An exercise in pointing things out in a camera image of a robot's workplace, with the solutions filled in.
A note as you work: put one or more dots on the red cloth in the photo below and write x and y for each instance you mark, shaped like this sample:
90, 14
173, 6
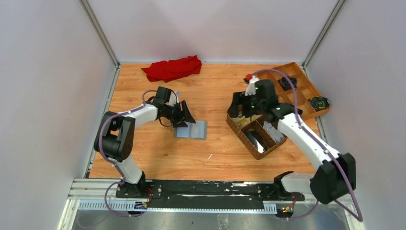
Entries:
173, 69

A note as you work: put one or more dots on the white cards in basket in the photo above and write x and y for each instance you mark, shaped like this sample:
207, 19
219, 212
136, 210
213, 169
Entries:
275, 134

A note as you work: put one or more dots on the blue yellow rolled tie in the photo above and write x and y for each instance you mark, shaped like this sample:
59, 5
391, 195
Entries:
319, 103

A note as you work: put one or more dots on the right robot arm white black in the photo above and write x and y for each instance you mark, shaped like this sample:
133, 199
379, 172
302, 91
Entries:
335, 174

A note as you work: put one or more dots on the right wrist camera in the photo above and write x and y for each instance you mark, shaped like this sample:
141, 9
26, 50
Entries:
250, 79

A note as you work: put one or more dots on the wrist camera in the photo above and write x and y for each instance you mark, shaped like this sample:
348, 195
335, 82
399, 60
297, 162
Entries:
174, 98
250, 79

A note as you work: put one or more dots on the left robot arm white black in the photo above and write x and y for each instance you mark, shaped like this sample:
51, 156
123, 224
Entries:
115, 136

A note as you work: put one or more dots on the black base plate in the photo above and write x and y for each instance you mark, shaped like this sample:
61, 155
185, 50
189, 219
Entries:
206, 195

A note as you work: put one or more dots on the wooden compartment tray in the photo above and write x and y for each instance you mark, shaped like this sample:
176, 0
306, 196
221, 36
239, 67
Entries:
304, 90

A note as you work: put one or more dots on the woven wicker basket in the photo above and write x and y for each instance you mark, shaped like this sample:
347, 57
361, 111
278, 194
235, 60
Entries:
256, 125

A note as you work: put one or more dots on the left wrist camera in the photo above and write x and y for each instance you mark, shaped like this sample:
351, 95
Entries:
174, 98

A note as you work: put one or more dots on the black rolled belt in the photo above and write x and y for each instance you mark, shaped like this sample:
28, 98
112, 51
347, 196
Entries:
287, 84

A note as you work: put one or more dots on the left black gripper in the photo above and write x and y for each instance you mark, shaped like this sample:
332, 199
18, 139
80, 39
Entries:
179, 113

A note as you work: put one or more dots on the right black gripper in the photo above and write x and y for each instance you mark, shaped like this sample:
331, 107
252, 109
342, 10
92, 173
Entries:
240, 103

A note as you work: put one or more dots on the black cards in basket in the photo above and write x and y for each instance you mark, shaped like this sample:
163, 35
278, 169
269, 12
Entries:
257, 141

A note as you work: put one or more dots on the aluminium frame rail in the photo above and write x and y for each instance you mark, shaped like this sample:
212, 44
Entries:
99, 194

